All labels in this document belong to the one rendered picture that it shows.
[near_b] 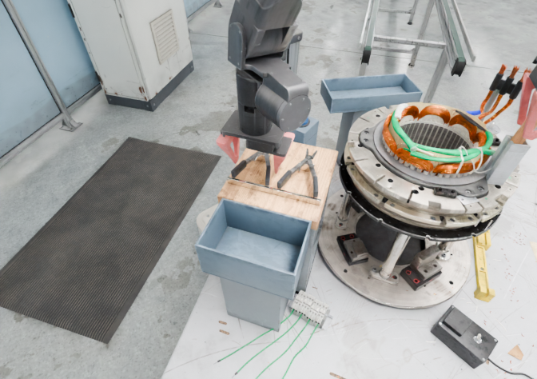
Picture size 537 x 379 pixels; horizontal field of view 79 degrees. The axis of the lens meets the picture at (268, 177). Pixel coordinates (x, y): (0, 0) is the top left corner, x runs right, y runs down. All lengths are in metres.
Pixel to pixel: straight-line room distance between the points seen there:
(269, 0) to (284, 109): 0.13
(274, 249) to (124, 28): 2.22
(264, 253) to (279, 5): 0.41
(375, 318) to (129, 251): 1.41
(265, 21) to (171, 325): 1.45
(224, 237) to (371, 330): 0.38
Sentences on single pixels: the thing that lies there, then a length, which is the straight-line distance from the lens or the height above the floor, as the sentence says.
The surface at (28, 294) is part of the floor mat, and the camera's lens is 2.02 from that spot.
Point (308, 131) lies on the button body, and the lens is 0.81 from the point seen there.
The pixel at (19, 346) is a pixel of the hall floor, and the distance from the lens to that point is 1.92.
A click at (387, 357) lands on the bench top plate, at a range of 0.80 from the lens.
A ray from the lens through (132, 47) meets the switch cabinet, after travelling 2.68.
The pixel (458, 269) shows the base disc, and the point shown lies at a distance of 0.93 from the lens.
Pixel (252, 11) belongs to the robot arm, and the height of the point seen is 1.38.
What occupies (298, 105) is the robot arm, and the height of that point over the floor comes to 1.27.
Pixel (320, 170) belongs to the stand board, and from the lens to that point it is 0.65.
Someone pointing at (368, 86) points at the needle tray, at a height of 1.03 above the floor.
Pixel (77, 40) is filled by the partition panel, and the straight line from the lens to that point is 3.03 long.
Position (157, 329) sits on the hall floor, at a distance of 1.68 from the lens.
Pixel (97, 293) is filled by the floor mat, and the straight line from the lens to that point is 1.85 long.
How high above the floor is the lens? 1.51
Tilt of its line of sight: 45 degrees down
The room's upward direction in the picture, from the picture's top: straight up
